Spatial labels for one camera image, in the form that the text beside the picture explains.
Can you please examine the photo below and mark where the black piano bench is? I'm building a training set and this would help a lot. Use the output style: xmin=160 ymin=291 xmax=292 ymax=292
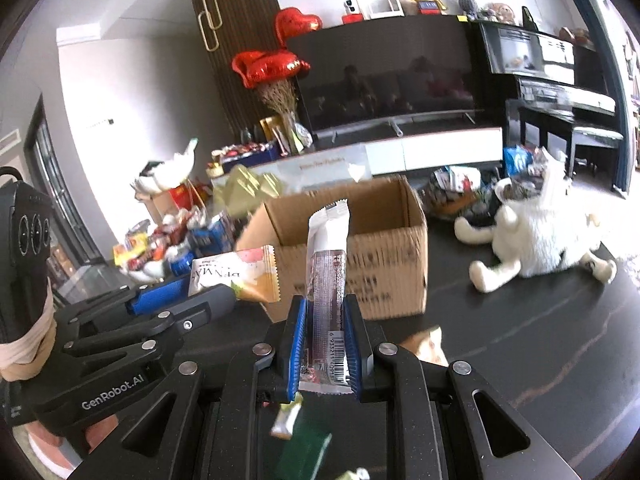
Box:
xmin=567 ymin=125 xmax=626 ymax=182

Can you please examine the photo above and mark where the black flat television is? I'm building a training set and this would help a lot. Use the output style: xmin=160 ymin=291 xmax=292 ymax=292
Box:
xmin=286 ymin=15 xmax=487 ymax=137

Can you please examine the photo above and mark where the blue cookie pack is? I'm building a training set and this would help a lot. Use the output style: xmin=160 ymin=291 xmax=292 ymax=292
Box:
xmin=167 ymin=254 xmax=195 ymax=277

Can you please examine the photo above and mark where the bag of assorted snack packets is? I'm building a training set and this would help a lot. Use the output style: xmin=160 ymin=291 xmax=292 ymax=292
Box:
xmin=427 ymin=165 xmax=501 ymax=222

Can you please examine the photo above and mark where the dark green snack packet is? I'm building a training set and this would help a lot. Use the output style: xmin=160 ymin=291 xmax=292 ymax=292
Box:
xmin=285 ymin=410 xmax=334 ymax=480

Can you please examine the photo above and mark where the dark wooden slatted cabinet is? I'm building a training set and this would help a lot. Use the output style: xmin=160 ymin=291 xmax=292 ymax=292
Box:
xmin=187 ymin=0 xmax=297 ymax=137

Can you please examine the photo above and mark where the white plush toy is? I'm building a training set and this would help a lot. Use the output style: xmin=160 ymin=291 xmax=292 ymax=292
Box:
xmin=454 ymin=147 xmax=619 ymax=295

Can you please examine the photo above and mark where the pile of mixed snack packets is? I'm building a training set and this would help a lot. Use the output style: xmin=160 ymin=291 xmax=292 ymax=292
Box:
xmin=112 ymin=209 xmax=196 ymax=282

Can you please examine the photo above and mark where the blue snack bag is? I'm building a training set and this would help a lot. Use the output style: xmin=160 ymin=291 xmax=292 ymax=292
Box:
xmin=502 ymin=145 xmax=537 ymax=175

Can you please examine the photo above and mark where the light green snack packet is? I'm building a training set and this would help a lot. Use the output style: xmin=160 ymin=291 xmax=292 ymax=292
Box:
xmin=270 ymin=392 xmax=304 ymax=441

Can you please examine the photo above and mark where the red heart foil balloon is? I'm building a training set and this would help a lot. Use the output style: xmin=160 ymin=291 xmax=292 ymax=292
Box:
xmin=231 ymin=50 xmax=311 ymax=87
xmin=274 ymin=7 xmax=324 ymax=44

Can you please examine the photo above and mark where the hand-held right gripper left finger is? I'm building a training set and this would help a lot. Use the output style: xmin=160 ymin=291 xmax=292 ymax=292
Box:
xmin=67 ymin=296 xmax=308 ymax=480

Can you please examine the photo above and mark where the person's left hand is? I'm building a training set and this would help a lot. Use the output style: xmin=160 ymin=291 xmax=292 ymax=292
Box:
xmin=82 ymin=411 xmax=122 ymax=455

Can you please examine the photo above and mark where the pale gold foil bag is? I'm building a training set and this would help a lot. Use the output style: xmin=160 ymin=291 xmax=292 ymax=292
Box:
xmin=212 ymin=165 xmax=284 ymax=217

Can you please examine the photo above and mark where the dark glass door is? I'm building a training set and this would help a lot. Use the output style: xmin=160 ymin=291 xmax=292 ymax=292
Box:
xmin=24 ymin=94 xmax=107 ymax=267

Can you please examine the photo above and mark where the dried flower bouquet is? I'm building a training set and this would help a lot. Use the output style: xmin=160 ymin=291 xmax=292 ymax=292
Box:
xmin=257 ymin=80 xmax=302 ymax=122

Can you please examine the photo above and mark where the beige cloth strap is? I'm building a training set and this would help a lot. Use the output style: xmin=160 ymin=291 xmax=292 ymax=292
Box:
xmin=0 ymin=287 xmax=57 ymax=382

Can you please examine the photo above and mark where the blue and red cookie box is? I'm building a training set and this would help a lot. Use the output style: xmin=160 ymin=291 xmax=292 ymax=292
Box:
xmin=192 ymin=215 xmax=236 ymax=257

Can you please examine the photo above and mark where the white television cabinet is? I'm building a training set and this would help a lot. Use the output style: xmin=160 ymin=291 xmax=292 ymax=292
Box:
xmin=220 ymin=127 xmax=505 ymax=187

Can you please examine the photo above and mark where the white plastic bag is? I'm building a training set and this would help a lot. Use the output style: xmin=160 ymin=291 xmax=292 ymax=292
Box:
xmin=131 ymin=139 xmax=197 ymax=194

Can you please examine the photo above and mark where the black upright piano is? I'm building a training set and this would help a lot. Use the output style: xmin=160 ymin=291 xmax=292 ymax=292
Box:
xmin=472 ymin=20 xmax=619 ymax=162

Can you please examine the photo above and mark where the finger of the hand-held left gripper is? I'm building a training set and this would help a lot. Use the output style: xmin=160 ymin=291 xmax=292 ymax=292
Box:
xmin=62 ymin=296 xmax=237 ymax=361
xmin=54 ymin=279 xmax=193 ymax=333

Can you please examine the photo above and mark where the orange and white snack packet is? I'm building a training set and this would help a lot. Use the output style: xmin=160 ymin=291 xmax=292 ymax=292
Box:
xmin=188 ymin=245 xmax=282 ymax=304

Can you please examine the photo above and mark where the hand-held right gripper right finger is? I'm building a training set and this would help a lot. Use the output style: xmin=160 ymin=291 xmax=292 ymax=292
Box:
xmin=343 ymin=294 xmax=586 ymax=480

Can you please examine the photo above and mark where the white picture frame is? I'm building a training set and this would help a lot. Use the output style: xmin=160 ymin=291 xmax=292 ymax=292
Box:
xmin=367 ymin=0 xmax=405 ymax=19

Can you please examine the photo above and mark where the white and brown snack bar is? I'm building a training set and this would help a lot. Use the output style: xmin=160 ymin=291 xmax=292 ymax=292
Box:
xmin=298 ymin=199 xmax=354 ymax=397

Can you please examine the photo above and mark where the tan orange-printed snack packet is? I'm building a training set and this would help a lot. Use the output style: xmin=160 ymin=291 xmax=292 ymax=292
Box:
xmin=400 ymin=326 xmax=450 ymax=367

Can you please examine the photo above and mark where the gold loop cabinet handle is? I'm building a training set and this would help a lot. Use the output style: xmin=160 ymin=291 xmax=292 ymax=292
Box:
xmin=198 ymin=10 xmax=220 ymax=52
xmin=201 ymin=0 xmax=224 ymax=32

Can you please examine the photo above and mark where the brown cardboard box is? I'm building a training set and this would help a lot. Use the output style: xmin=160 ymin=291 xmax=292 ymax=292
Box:
xmin=235 ymin=175 xmax=430 ymax=323

